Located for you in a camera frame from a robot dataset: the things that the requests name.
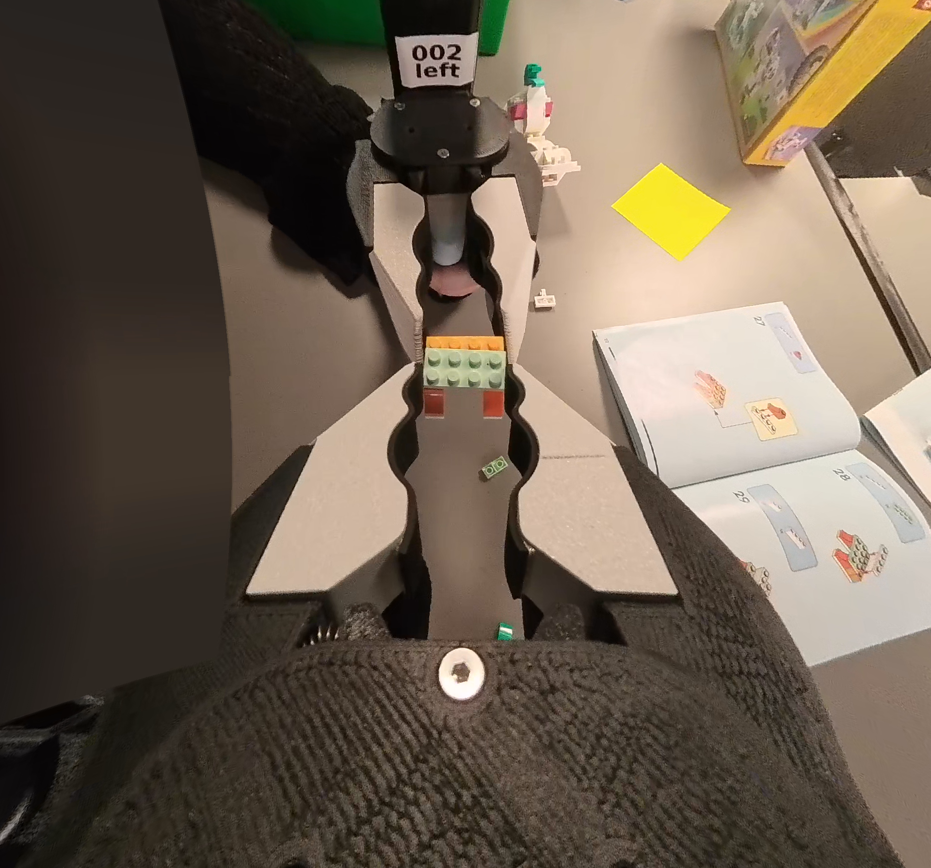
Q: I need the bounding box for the open lego instruction booklet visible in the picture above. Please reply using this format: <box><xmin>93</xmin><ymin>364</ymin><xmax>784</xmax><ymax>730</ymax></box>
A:
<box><xmin>592</xmin><ymin>300</ymin><xmax>931</xmax><ymax>668</ymax></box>

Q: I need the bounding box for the light blue instruction booklet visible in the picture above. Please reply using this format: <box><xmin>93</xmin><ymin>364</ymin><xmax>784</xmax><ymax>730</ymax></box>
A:
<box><xmin>861</xmin><ymin>369</ymin><xmax>931</xmax><ymax>507</ymax></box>

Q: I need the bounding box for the person's left hand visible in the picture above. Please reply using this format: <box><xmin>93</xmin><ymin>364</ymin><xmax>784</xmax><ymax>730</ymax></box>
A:
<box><xmin>428</xmin><ymin>263</ymin><xmax>479</xmax><ymax>300</ymax></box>

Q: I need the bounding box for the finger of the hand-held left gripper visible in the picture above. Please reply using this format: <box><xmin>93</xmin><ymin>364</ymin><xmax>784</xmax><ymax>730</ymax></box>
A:
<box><xmin>369</xmin><ymin>181</ymin><xmax>439</xmax><ymax>362</ymax></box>
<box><xmin>475</xmin><ymin>176</ymin><xmax>541</xmax><ymax>367</ymax></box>

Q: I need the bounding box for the yellow sticky note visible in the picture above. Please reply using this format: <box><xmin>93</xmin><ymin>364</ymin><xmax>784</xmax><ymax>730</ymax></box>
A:
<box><xmin>611</xmin><ymin>162</ymin><xmax>732</xmax><ymax>261</ymax></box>

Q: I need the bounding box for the white lego animal figure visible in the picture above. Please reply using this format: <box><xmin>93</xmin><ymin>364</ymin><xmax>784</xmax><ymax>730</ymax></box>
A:
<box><xmin>505</xmin><ymin>64</ymin><xmax>583</xmax><ymax>190</ymax></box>

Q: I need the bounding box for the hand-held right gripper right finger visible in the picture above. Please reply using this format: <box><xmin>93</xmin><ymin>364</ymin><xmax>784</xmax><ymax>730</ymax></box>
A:
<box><xmin>503</xmin><ymin>365</ymin><xmax>682</xmax><ymax>601</ymax></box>

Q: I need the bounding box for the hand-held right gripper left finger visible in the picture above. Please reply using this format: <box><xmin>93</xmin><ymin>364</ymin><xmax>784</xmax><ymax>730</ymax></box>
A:
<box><xmin>246</xmin><ymin>363</ymin><xmax>432</xmax><ymax>603</ymax></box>

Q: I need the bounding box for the person's left forearm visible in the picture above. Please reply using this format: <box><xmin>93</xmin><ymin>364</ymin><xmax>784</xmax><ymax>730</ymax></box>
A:
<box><xmin>142</xmin><ymin>0</ymin><xmax>375</xmax><ymax>286</ymax></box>

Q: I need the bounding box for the yellow lego set box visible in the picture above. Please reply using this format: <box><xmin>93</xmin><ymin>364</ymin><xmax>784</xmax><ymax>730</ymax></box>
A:
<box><xmin>714</xmin><ymin>0</ymin><xmax>931</xmax><ymax>168</ymax></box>

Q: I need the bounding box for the green orange red lego assembly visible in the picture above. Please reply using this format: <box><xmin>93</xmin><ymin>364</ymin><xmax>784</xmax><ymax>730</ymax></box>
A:
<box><xmin>421</xmin><ymin>335</ymin><xmax>509</xmax><ymax>420</ymax></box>

